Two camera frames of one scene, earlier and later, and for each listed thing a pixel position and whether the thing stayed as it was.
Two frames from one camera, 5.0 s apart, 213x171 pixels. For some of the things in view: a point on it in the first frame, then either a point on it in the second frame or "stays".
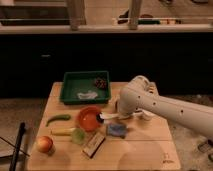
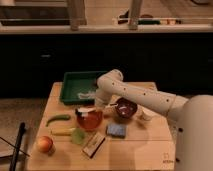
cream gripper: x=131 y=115 -> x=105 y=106
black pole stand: x=17 y=146 stays
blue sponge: x=117 y=130 stays
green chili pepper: x=59 y=117 stays
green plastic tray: x=85 y=87 stays
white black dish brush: x=102 y=116 -> x=81 y=111
